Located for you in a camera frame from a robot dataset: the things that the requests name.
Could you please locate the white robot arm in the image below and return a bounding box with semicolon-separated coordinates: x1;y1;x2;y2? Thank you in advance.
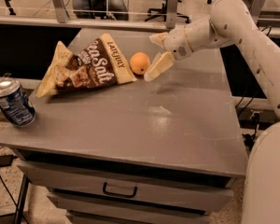
145;0;280;224

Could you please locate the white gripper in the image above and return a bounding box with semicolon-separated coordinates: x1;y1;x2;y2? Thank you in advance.
144;26;193;81

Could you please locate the grey metal railing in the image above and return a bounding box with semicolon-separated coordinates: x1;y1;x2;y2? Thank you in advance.
0;0;280;39

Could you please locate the black floor cable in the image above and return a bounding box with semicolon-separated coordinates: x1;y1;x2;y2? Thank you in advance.
0;137;31;224

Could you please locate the grey drawer cabinet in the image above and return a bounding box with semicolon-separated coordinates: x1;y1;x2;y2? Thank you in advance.
0;49;247;224

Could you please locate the orange fruit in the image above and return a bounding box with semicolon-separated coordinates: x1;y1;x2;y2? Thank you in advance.
130;52;150;75

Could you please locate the brown sea salt chip bag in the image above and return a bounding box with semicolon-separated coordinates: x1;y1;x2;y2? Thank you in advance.
36;34;137;98

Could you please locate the black drawer handle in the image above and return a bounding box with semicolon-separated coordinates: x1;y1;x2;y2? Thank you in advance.
103;182;138;199

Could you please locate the black power adapter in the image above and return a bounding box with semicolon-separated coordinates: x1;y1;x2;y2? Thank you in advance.
0;155;14;167

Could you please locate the blue soda can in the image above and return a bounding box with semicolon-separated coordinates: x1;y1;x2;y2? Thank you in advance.
0;77;35;126

